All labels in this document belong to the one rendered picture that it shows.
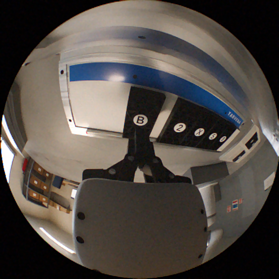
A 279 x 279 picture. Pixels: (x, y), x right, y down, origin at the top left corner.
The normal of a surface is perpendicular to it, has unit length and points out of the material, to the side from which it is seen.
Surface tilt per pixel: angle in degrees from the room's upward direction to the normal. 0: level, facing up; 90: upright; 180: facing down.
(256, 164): 90
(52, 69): 0
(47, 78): 0
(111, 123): 0
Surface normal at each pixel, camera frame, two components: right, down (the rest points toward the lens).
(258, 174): -1.00, -0.01
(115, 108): -0.01, 0.77
